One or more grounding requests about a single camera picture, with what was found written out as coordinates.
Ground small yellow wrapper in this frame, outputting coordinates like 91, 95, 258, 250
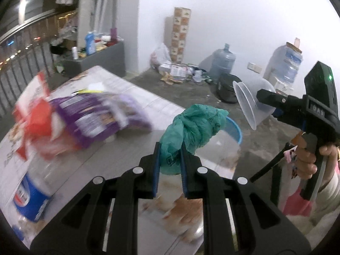
71, 83, 107, 95

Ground clear plastic bowl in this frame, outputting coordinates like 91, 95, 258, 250
233, 78, 277, 131

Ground purple snack bag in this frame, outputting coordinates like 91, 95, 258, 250
49, 92, 153, 150

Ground metal balcony railing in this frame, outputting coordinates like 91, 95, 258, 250
0, 12, 80, 119

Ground large blue water jug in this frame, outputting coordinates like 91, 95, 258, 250
209, 43, 237, 79

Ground blue detergent bottle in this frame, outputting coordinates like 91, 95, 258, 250
84, 31, 98, 56

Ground pale curtain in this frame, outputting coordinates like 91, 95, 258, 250
89, 0, 115, 32

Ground tall patterned carton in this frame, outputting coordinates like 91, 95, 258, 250
170, 6, 192, 65

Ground grey cabinet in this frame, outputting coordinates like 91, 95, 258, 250
62, 40, 126, 78

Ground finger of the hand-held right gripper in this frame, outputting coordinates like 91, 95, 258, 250
271, 113, 302, 128
256, 89, 304, 112

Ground blue plastic basin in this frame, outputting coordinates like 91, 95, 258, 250
224, 116, 243, 146

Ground red and white box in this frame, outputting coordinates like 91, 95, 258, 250
14, 71, 68, 161

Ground plastic bottle with blue label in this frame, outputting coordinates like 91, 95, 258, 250
13, 153, 58, 223

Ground person's right hand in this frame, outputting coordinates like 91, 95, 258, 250
295, 143, 338, 180

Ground green plastic bag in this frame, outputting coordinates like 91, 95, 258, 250
159, 103, 229, 176

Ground black bag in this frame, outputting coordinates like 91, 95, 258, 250
50, 42, 67, 55

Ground floral tablecloth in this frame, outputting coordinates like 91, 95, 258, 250
0, 65, 241, 251

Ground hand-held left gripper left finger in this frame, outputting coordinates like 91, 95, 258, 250
30, 141, 162, 255

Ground person's right forearm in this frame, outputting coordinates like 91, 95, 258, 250
304, 149, 340, 243

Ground brown cardboard box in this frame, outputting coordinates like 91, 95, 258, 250
62, 38, 78, 51

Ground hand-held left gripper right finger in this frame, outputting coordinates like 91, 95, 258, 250
181, 141, 312, 255

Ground labelled water jug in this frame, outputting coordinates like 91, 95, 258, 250
266, 38, 304, 86

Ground white wall socket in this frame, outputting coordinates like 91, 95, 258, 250
247, 62, 262, 74

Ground black cooking pot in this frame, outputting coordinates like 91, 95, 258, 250
216, 74, 242, 104

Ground white plastic bag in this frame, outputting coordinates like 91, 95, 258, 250
150, 43, 172, 70

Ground pile of paper packaging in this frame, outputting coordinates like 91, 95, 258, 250
158, 62, 216, 86

